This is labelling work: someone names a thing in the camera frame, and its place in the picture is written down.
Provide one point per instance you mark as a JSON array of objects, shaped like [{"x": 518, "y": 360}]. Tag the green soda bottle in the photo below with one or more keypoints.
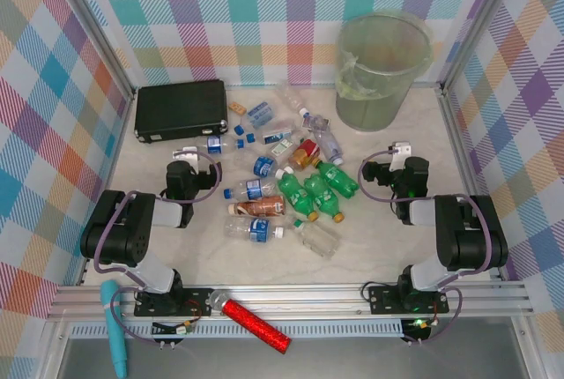
[
  {"x": 339, "y": 178},
  {"x": 293, "y": 191},
  {"x": 321, "y": 196}
]

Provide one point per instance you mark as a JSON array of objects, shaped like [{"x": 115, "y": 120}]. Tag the clear bottle purple tint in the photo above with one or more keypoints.
[{"x": 328, "y": 145}]

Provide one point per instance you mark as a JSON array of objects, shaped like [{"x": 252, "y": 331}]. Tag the short bottle blue label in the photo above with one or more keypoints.
[{"x": 263, "y": 166}]

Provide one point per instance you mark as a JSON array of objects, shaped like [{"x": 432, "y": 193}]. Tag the brown coffee drink bottle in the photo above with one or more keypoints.
[{"x": 260, "y": 207}]

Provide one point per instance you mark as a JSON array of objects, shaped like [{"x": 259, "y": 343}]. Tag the clear bottle blue label white cap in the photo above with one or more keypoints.
[{"x": 259, "y": 230}]

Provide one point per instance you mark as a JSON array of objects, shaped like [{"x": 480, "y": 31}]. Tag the red label tea bottle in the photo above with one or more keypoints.
[{"x": 306, "y": 150}]

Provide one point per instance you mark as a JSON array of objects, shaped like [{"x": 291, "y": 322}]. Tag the clear bottle green label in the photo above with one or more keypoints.
[{"x": 282, "y": 146}]

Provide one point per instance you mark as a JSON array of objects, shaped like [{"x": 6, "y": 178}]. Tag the clear bottle green cap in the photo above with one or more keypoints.
[{"x": 319, "y": 242}]

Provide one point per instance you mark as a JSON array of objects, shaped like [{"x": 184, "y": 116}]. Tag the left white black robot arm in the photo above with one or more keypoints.
[{"x": 119, "y": 229}]

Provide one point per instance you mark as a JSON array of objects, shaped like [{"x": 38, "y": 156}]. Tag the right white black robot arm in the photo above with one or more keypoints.
[{"x": 471, "y": 238}]

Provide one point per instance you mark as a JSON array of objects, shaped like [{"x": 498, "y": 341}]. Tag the translucent green waste bin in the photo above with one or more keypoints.
[{"x": 365, "y": 110}]

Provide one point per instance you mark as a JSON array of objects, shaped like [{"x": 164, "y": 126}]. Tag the small orange wooden block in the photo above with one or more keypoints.
[{"x": 238, "y": 109}]

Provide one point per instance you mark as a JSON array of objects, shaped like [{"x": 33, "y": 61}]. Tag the black hard case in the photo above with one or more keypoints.
[{"x": 176, "y": 110}]

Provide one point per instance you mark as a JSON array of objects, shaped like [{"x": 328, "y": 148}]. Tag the clear bottle without label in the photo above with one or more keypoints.
[{"x": 291, "y": 97}]

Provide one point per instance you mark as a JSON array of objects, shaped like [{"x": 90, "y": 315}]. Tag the round silver knob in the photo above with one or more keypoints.
[{"x": 219, "y": 299}]

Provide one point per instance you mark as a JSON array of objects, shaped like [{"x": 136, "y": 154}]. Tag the right small connector board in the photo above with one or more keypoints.
[{"x": 418, "y": 324}]

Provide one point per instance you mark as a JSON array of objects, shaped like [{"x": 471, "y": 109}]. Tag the small connector board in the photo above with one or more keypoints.
[
  {"x": 418, "y": 324},
  {"x": 183, "y": 329}
]

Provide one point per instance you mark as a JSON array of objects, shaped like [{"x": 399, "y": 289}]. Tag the red glitter tube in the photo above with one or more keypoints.
[{"x": 255, "y": 326}]

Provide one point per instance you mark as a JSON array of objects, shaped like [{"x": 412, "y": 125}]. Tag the left small connector board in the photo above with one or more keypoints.
[{"x": 183, "y": 329}]

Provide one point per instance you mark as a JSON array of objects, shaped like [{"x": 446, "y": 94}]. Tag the teal handheld tool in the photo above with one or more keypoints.
[{"x": 115, "y": 339}]

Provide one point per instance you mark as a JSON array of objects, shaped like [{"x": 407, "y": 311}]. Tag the grey metal shelf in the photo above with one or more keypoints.
[{"x": 352, "y": 357}]

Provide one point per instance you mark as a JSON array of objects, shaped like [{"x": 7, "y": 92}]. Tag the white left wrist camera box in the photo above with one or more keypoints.
[{"x": 187, "y": 153}]

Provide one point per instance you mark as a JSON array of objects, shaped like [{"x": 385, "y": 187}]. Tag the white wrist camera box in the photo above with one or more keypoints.
[
  {"x": 187, "y": 153},
  {"x": 403, "y": 149}
]

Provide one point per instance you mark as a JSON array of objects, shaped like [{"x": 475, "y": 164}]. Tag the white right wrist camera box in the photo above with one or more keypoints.
[{"x": 403, "y": 149}]

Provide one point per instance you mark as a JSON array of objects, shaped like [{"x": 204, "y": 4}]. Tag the aluminium frame side rail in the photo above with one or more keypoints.
[
  {"x": 462, "y": 154},
  {"x": 122, "y": 132}
]

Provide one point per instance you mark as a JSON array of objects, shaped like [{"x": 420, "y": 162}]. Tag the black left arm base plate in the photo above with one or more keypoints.
[{"x": 194, "y": 297}]

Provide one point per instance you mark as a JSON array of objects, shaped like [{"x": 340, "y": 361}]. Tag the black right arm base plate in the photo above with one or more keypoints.
[{"x": 383, "y": 299}]

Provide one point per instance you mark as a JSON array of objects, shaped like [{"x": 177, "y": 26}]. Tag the aluminium mounting rail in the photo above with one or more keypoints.
[{"x": 308, "y": 302}]

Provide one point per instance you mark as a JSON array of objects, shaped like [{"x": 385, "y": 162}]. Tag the aluminium frame post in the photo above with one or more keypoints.
[
  {"x": 480, "y": 22},
  {"x": 94, "y": 26}
]

